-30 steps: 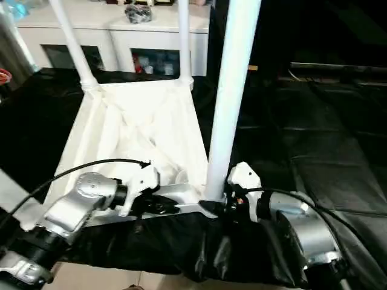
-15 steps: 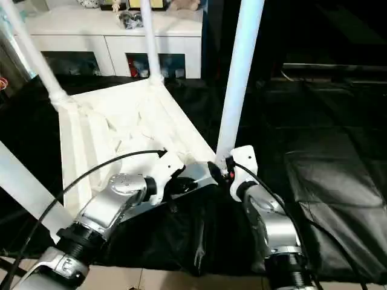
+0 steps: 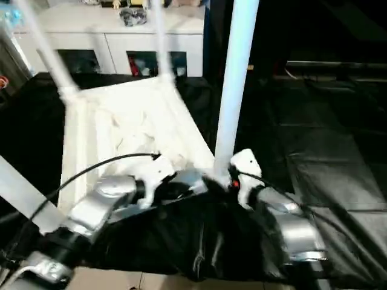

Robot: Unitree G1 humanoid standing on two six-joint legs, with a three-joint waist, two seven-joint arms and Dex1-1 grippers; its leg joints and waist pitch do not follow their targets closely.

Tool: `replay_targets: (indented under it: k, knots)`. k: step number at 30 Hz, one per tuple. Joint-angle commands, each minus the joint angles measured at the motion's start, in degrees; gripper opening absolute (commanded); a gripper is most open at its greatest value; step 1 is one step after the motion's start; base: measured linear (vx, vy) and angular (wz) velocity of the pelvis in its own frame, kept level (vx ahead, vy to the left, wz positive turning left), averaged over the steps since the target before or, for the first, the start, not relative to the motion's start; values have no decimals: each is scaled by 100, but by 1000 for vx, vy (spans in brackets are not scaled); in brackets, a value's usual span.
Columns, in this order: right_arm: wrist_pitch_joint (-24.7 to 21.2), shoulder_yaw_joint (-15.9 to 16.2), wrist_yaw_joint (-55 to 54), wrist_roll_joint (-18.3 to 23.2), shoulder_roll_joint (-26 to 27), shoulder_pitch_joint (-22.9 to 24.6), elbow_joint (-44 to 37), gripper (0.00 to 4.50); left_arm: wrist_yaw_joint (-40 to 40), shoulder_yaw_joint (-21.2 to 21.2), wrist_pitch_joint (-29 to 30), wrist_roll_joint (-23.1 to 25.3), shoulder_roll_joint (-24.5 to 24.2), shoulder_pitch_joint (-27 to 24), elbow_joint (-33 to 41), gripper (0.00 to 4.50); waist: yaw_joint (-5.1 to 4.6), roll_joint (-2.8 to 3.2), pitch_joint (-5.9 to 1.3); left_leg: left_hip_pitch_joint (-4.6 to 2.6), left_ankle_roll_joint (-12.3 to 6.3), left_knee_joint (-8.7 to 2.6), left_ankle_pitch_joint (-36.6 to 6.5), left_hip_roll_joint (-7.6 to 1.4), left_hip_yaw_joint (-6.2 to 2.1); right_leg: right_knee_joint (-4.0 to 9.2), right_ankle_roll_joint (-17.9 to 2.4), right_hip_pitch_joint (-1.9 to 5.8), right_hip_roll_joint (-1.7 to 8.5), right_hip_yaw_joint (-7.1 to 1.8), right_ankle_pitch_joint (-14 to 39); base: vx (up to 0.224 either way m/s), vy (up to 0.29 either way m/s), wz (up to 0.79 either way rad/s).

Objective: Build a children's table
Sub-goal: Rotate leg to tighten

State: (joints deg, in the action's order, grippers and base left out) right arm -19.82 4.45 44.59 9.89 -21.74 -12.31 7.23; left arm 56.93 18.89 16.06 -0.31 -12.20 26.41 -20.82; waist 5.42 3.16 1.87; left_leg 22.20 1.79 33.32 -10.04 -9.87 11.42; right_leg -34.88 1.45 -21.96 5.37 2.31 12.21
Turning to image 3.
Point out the shiny ornament on cabinet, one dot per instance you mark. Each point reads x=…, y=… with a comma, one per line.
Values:
x=133, y=17

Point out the white plastic table leg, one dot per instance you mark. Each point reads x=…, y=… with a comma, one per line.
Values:
x=27, y=193
x=236, y=78
x=45, y=48
x=162, y=36

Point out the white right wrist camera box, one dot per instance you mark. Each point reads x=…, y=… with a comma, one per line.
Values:
x=245, y=172

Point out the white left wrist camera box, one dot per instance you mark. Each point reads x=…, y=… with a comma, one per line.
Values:
x=158, y=175

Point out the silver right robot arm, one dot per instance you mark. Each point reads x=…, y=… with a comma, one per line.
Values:
x=287, y=226

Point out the dark low shelf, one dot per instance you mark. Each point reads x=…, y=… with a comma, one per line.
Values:
x=338, y=67

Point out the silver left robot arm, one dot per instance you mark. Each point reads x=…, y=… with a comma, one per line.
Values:
x=91, y=217

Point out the white cabinet with glass doors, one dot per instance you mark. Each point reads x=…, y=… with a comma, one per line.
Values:
x=109, y=39

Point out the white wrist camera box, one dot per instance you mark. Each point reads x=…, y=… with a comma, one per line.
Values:
x=245, y=172
x=158, y=175

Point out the white plastic table top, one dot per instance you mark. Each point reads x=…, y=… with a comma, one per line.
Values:
x=127, y=127

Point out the black work mat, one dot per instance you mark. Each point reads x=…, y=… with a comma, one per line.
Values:
x=326, y=157

